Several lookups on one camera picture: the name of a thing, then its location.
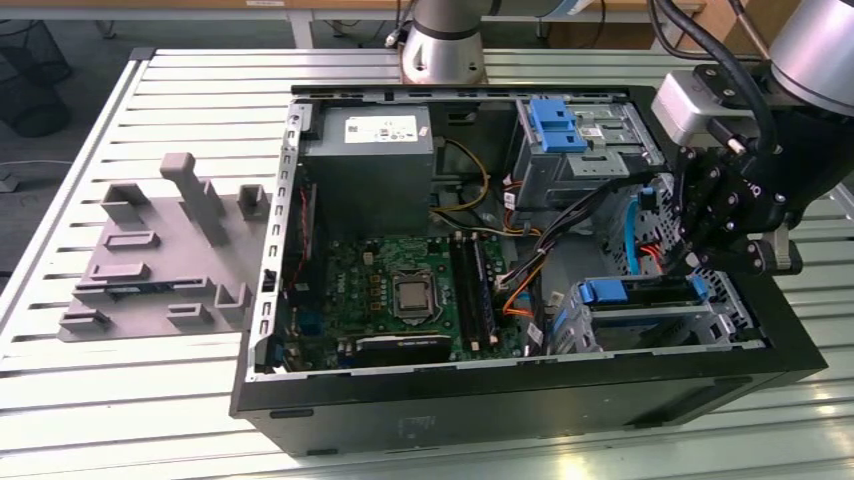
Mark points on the small grey floor box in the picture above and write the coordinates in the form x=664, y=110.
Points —
x=7, y=181

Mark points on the green motherboard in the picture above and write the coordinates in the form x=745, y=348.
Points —
x=354, y=270

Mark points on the wooden cabinet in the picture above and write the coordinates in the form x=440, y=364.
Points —
x=721, y=17

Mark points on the black mesh wastebasket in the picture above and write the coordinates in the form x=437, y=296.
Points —
x=34, y=75

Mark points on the grey parts rack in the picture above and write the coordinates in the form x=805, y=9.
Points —
x=181, y=260

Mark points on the blue expansion slot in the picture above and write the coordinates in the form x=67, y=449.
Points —
x=310, y=322

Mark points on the silver optical drive cage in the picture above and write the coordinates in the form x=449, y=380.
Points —
x=601, y=165

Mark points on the silver CPU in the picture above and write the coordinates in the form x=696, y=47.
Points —
x=414, y=295

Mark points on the CPU socket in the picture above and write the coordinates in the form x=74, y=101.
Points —
x=394, y=300

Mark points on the hard disk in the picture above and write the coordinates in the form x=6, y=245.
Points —
x=604, y=292

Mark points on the black RAM stick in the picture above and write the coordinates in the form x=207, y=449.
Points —
x=484, y=285

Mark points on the grey power supply unit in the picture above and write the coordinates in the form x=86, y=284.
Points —
x=368, y=190

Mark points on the black PC case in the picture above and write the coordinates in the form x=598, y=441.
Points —
x=468, y=410

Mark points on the black graphics card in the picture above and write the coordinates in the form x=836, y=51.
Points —
x=401, y=350

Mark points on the blue plastic drive latch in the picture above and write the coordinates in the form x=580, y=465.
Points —
x=557, y=130

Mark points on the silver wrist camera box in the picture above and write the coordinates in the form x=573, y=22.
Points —
x=688, y=107

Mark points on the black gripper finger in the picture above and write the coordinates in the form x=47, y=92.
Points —
x=684, y=215
x=741, y=255

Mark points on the wooden top white desk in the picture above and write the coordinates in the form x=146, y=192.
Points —
x=301, y=30

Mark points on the silver disk bay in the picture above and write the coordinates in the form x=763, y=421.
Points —
x=654, y=315

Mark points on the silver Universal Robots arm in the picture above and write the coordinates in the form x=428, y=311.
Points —
x=441, y=55

